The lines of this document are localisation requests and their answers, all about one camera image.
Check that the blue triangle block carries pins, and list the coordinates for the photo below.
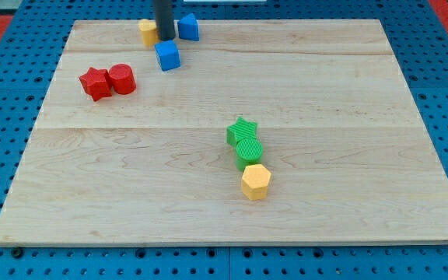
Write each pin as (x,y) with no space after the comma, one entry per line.
(188,28)

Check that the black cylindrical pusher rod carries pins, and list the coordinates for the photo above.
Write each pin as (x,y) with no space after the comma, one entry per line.
(163,13)

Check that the red star block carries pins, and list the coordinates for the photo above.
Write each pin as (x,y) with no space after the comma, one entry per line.
(96,83)

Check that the light wooden board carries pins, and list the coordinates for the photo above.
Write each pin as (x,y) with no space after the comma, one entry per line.
(350,159)

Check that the green star block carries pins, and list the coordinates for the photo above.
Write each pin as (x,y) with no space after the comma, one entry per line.
(240,130)

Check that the yellow hexagon block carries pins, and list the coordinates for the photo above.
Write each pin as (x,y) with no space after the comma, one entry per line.
(255,182)

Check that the red cylinder block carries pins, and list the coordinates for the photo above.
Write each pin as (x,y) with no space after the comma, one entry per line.
(122,79)

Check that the blue cube block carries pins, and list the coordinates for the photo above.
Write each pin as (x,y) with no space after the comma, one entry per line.
(167,55)

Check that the yellow heart block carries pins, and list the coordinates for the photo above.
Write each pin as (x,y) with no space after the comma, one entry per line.
(149,32)

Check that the green cylinder block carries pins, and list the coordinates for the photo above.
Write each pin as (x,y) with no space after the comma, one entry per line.
(249,151)

